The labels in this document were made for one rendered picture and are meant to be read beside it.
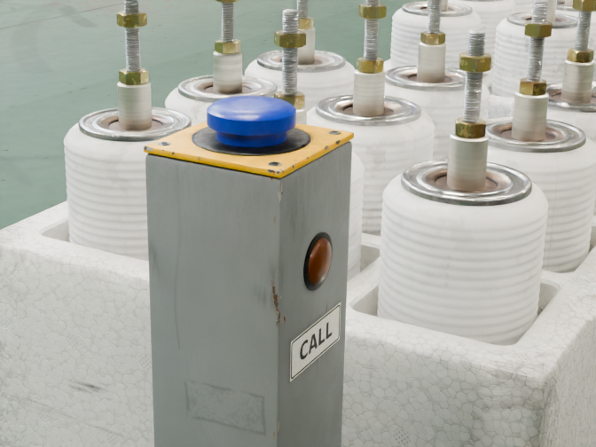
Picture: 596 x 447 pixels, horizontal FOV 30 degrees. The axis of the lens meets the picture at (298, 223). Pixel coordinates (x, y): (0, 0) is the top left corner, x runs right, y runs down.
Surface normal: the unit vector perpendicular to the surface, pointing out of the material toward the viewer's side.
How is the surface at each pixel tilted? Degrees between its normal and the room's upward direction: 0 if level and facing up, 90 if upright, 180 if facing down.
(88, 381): 90
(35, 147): 0
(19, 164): 0
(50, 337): 90
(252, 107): 0
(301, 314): 90
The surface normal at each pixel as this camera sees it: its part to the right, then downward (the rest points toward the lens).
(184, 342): -0.47, 0.30
